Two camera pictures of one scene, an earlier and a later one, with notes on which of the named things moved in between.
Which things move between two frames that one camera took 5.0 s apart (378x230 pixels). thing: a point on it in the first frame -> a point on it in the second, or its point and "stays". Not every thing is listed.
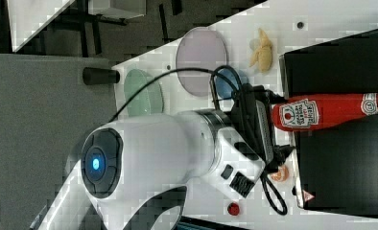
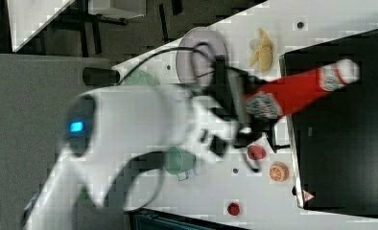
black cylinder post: [92, 76] stays
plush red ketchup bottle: [318, 111] -> [270, 101]
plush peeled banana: [263, 57] stays
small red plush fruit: [233, 209] stays
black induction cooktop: [346, 169] stays
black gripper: [248, 119] -> [222, 96]
